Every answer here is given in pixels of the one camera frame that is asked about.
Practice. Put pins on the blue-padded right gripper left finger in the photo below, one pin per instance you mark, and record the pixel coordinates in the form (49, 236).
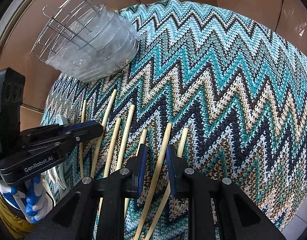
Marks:
(126, 182)

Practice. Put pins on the chevron knitted table cloth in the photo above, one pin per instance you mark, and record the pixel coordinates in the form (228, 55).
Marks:
(238, 87)

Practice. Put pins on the blue white gloved left hand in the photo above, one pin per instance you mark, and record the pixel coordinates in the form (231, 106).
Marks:
(30, 202)

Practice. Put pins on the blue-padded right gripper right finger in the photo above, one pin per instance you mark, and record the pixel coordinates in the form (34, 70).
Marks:
(185, 183)

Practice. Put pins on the yellow sleeved left forearm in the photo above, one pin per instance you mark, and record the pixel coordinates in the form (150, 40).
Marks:
(14, 220)

